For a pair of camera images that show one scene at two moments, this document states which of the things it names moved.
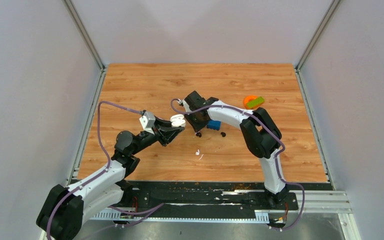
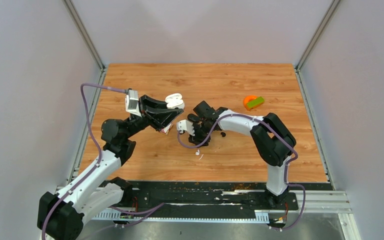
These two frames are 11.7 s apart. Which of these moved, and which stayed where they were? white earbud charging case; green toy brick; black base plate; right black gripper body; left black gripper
Moved: white earbud charging case; right black gripper body; left black gripper
Stayed: black base plate; green toy brick
